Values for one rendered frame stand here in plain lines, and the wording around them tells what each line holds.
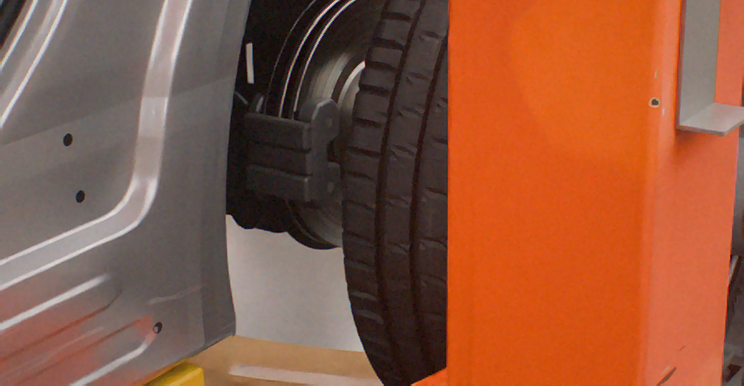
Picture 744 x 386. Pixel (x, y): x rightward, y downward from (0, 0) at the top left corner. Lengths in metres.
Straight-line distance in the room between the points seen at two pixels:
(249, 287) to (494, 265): 2.45
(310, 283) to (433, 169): 2.11
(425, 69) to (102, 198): 0.33
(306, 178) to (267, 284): 1.83
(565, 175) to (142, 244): 0.49
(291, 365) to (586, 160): 2.14
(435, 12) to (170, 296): 0.37
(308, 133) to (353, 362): 1.48
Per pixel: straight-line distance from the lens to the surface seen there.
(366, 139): 1.47
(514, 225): 1.06
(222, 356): 3.17
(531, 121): 1.03
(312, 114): 1.69
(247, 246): 3.74
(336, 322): 3.32
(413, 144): 1.44
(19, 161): 1.29
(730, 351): 1.81
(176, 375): 1.50
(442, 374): 1.31
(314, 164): 1.71
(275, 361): 3.14
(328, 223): 1.81
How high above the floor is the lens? 1.40
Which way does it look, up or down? 19 degrees down
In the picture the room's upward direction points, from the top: 1 degrees counter-clockwise
